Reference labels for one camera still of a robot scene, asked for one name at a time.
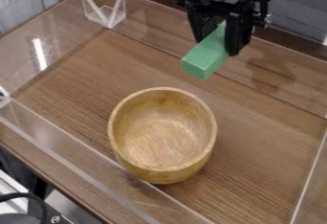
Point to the brown wooden bowl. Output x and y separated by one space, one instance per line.
164 132

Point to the green rectangular block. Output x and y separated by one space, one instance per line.
206 57

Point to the clear acrylic tray enclosure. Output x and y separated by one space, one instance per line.
68 69

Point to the clear acrylic corner bracket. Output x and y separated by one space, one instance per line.
105 15

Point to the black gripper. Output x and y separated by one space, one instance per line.
244 14

